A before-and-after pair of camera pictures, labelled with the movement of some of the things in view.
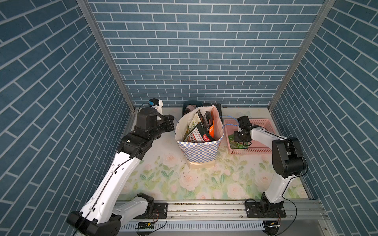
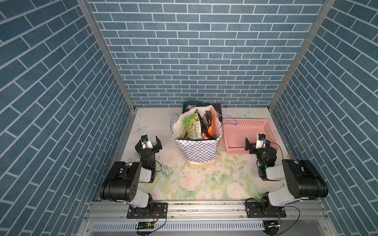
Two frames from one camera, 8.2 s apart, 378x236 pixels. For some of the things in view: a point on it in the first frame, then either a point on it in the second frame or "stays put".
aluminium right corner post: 316,29 stays put
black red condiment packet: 207,118 stays put
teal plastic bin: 191,102 stays put
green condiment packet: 236,145 to 193,127
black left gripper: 168,119 to 157,147
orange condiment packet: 211,130 stays put
